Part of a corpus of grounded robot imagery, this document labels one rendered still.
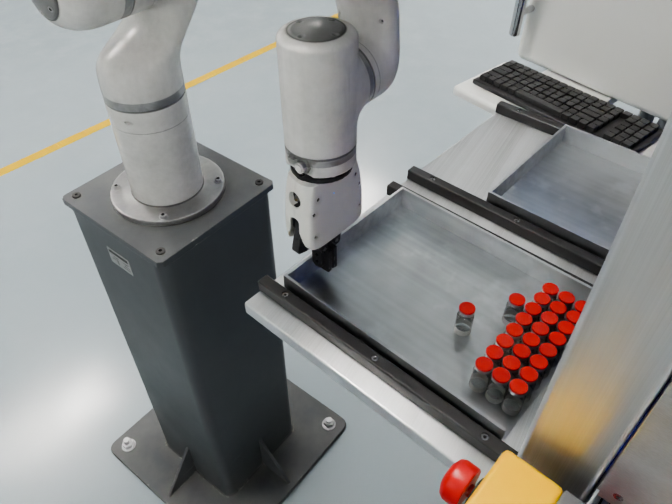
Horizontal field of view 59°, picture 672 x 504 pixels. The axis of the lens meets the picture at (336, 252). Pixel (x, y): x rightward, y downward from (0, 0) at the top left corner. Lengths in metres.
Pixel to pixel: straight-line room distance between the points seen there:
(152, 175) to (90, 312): 1.18
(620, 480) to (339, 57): 0.44
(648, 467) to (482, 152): 0.72
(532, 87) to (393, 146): 1.30
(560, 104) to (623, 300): 1.03
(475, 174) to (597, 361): 0.65
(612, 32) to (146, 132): 1.00
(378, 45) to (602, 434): 0.44
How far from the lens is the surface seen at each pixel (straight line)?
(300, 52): 0.61
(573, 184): 1.08
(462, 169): 1.06
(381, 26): 0.68
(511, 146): 1.14
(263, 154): 2.62
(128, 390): 1.87
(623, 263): 0.39
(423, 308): 0.81
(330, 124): 0.64
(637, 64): 1.47
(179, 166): 0.97
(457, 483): 0.54
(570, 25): 1.53
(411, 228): 0.92
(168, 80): 0.91
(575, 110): 1.39
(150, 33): 0.91
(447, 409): 0.71
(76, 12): 0.82
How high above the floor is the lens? 1.50
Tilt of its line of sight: 44 degrees down
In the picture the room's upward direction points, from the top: straight up
